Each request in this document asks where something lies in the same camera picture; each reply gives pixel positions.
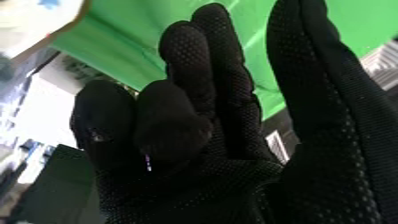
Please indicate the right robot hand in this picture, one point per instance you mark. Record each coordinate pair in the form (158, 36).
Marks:
(213, 173)

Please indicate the white sheet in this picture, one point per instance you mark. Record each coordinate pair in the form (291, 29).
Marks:
(28, 23)

